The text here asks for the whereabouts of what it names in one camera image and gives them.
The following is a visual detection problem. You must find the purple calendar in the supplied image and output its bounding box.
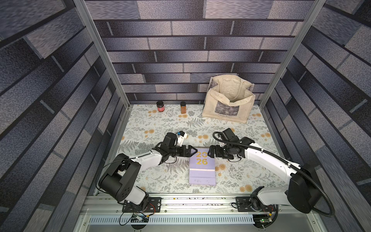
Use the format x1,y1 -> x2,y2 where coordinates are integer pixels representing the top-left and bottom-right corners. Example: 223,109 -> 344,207
189,148 -> 216,186

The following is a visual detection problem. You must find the black corrugated cable conduit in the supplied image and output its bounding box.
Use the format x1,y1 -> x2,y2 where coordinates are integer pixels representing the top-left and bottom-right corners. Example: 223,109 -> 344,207
212,131 -> 336,218

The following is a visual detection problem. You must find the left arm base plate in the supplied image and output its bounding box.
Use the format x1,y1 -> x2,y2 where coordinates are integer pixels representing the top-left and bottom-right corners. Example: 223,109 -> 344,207
122,197 -> 162,214

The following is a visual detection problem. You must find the left aluminium frame post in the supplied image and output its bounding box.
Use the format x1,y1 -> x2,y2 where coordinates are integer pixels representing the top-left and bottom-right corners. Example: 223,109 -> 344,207
72,0 -> 130,108

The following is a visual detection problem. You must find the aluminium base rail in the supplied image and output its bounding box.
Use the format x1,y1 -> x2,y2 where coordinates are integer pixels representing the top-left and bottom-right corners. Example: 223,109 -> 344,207
75,193 -> 325,232

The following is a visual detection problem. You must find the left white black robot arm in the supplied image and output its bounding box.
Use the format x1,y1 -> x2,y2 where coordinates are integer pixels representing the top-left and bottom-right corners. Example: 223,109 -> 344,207
96,132 -> 198,207

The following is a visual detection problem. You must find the left circuit board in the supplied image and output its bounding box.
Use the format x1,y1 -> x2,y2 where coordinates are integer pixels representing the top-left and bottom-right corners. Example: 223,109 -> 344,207
130,214 -> 149,223

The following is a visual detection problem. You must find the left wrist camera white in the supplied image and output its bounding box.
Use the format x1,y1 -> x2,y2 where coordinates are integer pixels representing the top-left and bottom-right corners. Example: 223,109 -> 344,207
176,130 -> 187,147

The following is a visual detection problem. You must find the dark jar red label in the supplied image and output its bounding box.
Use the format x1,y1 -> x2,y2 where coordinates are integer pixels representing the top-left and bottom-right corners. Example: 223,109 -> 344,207
156,101 -> 165,112

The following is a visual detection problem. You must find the right circuit board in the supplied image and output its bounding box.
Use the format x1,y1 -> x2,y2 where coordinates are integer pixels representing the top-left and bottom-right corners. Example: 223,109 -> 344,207
253,215 -> 275,230

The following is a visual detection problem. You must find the beige canvas tote bag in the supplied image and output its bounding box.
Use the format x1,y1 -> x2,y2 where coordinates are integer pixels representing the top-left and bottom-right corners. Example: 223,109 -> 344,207
202,74 -> 256,124

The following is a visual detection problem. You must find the circuit board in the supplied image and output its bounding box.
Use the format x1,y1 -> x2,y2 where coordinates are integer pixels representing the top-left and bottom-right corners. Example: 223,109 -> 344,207
253,215 -> 275,230
130,214 -> 149,223

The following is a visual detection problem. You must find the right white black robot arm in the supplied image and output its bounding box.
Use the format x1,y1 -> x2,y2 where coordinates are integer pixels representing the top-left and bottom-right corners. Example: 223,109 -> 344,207
208,128 -> 335,218

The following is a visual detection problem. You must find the right aluminium frame post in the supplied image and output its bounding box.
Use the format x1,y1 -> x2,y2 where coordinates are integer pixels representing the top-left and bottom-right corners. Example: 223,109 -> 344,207
259,0 -> 326,110

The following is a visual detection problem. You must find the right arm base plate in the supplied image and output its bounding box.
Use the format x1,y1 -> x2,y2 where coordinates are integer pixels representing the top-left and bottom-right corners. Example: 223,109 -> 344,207
235,197 -> 277,213

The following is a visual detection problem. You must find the amber spice bottle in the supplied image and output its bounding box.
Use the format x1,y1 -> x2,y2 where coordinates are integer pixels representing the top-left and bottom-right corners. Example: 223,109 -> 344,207
180,101 -> 186,114

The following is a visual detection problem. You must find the aluminium frame post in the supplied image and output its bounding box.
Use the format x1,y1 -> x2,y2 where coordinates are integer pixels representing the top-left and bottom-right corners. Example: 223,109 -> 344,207
72,0 -> 130,108
259,0 -> 326,110

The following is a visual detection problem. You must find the floral patterned table mat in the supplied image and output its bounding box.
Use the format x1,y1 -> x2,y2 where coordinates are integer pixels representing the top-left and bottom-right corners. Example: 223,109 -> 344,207
118,104 -> 284,194

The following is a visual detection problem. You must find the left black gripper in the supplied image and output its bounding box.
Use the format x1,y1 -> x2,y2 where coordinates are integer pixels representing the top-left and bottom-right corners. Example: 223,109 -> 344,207
168,144 -> 198,158

